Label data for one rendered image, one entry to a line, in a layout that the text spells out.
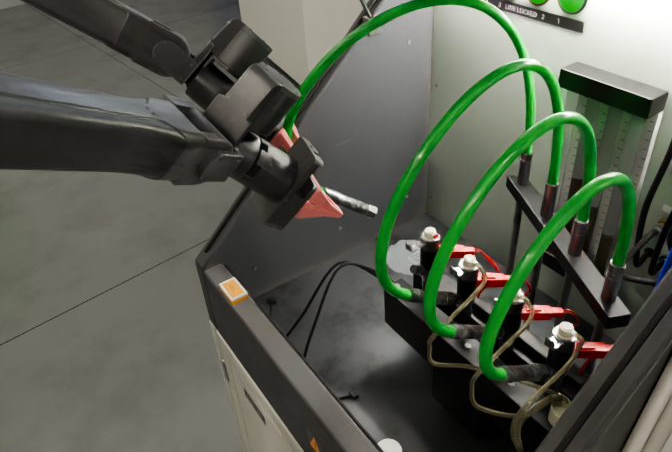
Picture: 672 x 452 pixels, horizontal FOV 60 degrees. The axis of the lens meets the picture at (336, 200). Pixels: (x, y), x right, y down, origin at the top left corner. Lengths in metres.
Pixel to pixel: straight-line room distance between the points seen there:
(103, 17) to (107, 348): 1.73
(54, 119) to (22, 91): 0.02
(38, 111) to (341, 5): 3.38
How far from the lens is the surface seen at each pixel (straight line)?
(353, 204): 0.90
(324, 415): 0.85
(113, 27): 0.82
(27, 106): 0.42
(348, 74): 1.07
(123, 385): 2.25
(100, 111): 0.47
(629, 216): 0.73
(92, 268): 2.78
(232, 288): 1.02
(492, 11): 0.84
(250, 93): 0.62
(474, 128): 1.16
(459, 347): 0.88
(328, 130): 1.09
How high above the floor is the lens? 1.64
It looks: 35 degrees down
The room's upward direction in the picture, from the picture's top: 4 degrees counter-clockwise
